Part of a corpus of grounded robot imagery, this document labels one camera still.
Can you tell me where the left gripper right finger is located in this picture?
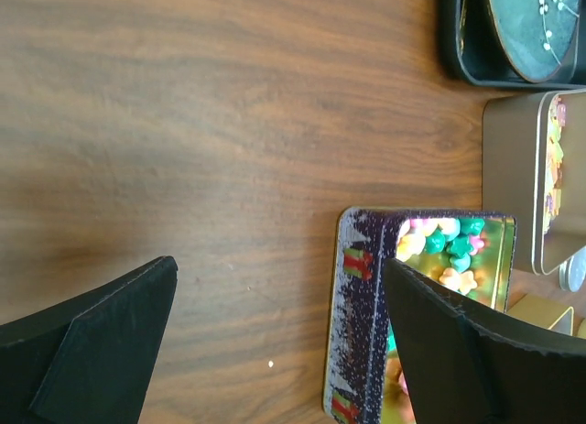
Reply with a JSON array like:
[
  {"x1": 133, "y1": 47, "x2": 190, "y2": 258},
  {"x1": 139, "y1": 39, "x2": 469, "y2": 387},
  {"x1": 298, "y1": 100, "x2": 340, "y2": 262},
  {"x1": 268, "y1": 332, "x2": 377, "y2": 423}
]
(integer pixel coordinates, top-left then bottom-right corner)
[{"x1": 384, "y1": 258, "x2": 585, "y2": 423}]

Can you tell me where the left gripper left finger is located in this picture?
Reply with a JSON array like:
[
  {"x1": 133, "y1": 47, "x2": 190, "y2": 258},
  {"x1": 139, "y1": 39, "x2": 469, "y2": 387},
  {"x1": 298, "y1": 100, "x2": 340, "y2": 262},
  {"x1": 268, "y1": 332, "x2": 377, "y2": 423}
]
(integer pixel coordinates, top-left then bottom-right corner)
[{"x1": 1, "y1": 256, "x2": 178, "y2": 423}]

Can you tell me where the gold tin of star candies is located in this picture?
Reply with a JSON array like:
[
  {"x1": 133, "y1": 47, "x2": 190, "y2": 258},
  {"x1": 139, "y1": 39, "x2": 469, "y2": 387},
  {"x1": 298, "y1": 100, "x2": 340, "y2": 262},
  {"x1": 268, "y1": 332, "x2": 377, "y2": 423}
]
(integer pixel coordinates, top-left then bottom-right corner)
[{"x1": 322, "y1": 207, "x2": 516, "y2": 423}]

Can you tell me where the silver jar lid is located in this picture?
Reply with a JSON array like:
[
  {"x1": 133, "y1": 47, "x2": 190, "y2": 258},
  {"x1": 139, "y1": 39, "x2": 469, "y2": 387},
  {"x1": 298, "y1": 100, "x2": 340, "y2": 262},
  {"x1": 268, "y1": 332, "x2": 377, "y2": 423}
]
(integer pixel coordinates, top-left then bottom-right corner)
[{"x1": 559, "y1": 247, "x2": 586, "y2": 292}]

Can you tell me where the tin of gummy candies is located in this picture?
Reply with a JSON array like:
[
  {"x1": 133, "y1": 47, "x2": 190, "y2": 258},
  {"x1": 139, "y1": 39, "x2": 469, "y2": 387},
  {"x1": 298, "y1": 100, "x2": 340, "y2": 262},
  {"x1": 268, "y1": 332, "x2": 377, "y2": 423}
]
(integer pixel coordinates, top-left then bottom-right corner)
[{"x1": 483, "y1": 89, "x2": 585, "y2": 275}]

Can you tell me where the tin of lollipops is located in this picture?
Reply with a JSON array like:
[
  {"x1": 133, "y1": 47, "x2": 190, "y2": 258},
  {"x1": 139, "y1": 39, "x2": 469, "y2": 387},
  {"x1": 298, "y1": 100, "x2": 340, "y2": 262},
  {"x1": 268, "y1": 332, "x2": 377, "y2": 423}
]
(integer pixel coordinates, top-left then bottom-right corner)
[{"x1": 506, "y1": 294, "x2": 585, "y2": 339}]

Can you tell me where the black serving tray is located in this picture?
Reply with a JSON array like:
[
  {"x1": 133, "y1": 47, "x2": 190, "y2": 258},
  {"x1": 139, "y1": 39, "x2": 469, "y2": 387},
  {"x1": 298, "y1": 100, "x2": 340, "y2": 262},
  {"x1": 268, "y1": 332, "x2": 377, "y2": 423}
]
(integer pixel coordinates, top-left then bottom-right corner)
[{"x1": 436, "y1": 0, "x2": 585, "y2": 91}]

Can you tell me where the blue ceramic plate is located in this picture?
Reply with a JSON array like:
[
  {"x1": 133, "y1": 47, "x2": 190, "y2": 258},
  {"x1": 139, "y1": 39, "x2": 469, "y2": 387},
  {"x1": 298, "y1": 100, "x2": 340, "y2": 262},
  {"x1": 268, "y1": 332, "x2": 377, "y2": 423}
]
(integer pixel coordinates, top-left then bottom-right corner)
[{"x1": 485, "y1": 0, "x2": 582, "y2": 83}]

